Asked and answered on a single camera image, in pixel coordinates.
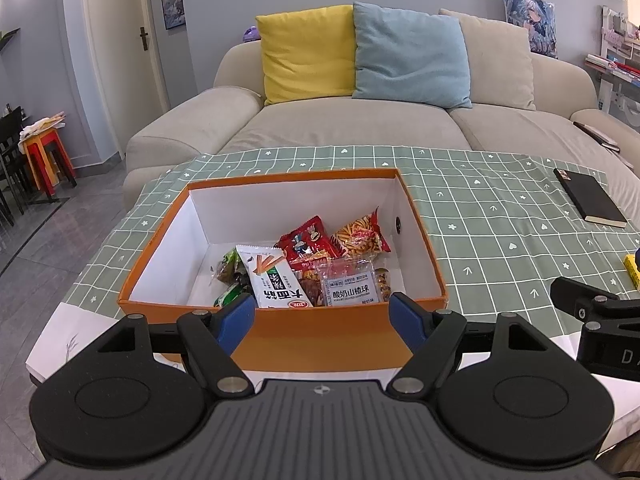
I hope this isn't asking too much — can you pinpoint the small yellow box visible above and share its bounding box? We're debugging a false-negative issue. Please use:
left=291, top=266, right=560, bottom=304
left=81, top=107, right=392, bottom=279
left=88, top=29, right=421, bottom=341
left=623, top=254, right=640, bottom=291

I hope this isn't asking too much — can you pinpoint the clear peanut snack packet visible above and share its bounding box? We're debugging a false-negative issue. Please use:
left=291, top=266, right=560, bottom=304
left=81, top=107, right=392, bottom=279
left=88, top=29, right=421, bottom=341
left=372, top=267, right=393, bottom=303

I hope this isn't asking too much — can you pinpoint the white bookshelf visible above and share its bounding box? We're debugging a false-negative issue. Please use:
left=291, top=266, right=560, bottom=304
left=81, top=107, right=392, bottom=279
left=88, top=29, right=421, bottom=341
left=584, top=4, right=640, bottom=116

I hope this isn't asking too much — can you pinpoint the green checked tablecloth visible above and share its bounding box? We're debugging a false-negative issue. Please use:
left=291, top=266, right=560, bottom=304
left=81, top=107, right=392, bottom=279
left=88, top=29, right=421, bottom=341
left=27, top=145, right=640, bottom=426

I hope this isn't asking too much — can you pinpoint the dark green snack packet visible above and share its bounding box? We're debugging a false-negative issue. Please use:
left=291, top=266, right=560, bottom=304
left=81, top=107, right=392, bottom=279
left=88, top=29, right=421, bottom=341
left=214, top=284, right=253, bottom=309

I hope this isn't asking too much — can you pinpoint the light blue pillow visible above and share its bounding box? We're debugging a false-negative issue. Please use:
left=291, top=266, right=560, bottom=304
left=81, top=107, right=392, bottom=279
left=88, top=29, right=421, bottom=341
left=351, top=1, right=473, bottom=110

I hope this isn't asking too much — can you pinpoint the beige pillow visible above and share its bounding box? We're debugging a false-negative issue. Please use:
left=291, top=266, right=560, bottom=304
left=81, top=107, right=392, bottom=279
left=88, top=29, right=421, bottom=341
left=439, top=8, right=537, bottom=112

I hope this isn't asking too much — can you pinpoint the beige sofa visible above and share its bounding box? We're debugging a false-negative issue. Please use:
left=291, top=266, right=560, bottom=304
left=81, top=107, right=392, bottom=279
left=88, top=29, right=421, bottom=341
left=122, top=7, right=640, bottom=211

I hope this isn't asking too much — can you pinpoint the clear packet of white balls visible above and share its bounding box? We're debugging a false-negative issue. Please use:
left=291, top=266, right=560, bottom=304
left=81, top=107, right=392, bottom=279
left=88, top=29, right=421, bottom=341
left=316, top=257, right=386, bottom=307

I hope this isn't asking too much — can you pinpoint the orange cardboard box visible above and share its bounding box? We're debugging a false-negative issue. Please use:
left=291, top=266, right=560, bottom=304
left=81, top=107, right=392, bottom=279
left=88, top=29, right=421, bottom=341
left=117, top=169, right=447, bottom=373

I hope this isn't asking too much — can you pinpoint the light green snack packet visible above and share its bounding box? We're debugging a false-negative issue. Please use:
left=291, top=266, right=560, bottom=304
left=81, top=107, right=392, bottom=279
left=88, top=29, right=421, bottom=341
left=212, top=249, right=248, bottom=286

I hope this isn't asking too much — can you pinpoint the white door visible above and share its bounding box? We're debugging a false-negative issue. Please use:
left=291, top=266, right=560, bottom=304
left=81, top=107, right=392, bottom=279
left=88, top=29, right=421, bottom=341
left=82, top=0, right=168, bottom=161

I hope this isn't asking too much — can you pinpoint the white stick snack packet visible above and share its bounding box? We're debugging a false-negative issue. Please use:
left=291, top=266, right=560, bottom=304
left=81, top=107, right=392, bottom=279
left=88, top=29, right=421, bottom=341
left=236, top=244, right=321, bottom=310

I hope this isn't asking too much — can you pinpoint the red snack bag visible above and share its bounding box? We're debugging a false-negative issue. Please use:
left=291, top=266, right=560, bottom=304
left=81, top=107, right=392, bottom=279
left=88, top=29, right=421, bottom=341
left=276, top=216, right=341, bottom=266

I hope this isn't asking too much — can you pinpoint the black notebook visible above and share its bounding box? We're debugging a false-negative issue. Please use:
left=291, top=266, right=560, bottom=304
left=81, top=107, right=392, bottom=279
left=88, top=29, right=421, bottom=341
left=553, top=168, right=628, bottom=228

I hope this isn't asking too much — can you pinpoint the small red-brown snack packet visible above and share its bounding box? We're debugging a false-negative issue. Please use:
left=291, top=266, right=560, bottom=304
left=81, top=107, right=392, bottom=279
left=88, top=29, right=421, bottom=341
left=292, top=267, right=326, bottom=307

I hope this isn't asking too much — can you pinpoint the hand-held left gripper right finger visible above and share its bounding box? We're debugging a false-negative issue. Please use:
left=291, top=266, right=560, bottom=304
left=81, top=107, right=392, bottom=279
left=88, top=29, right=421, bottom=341
left=387, top=291, right=551, bottom=395

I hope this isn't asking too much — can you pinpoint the orange stick snack bag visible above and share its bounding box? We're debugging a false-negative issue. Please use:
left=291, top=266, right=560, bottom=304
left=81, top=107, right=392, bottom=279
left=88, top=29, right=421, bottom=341
left=331, top=206, right=391, bottom=261

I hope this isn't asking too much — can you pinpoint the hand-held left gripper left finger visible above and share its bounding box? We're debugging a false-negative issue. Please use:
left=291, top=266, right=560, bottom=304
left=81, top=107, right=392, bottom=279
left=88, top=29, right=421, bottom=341
left=96, top=291, right=257, bottom=395

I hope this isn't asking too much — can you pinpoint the printed figure pillow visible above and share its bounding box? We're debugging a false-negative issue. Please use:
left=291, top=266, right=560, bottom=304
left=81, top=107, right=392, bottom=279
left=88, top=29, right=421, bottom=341
left=501, top=0, right=558, bottom=59

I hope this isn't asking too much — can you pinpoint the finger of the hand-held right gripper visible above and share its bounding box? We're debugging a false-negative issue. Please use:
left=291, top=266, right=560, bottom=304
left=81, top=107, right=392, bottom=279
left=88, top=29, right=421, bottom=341
left=550, top=276, right=640, bottom=331

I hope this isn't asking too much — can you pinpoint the red stool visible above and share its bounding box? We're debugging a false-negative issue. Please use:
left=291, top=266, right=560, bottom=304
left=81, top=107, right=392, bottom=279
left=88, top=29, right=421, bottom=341
left=22, top=129, right=78, bottom=196

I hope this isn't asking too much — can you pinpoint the white cloth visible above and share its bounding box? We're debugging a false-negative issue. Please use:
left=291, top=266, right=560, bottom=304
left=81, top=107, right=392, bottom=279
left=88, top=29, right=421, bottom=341
left=19, top=112, right=66, bottom=138

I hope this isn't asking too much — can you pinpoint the yellow pillow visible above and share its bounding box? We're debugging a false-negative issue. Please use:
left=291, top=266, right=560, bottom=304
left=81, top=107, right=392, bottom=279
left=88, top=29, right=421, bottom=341
left=256, top=5, right=357, bottom=106

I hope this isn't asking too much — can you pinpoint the yellow stool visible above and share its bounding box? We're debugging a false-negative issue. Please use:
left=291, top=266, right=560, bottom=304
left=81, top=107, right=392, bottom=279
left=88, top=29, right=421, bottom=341
left=25, top=145, right=58, bottom=188

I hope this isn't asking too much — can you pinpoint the black dining chair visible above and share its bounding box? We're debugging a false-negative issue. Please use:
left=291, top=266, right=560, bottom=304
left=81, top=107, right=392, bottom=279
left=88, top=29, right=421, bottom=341
left=0, top=106, right=32, bottom=206
left=0, top=180, right=16, bottom=228

